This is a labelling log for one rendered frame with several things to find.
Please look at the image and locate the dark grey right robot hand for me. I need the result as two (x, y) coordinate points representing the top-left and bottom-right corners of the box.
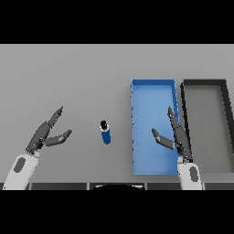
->
(151, 105), (194, 163)

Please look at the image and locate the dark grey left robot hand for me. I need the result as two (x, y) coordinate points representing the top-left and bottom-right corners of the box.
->
(25, 105), (73, 155)

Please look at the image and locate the blue bin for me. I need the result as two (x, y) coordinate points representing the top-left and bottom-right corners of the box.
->
(130, 78), (181, 176)

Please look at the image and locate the dark grey bin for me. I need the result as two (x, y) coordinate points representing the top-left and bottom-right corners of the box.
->
(179, 79), (234, 176)

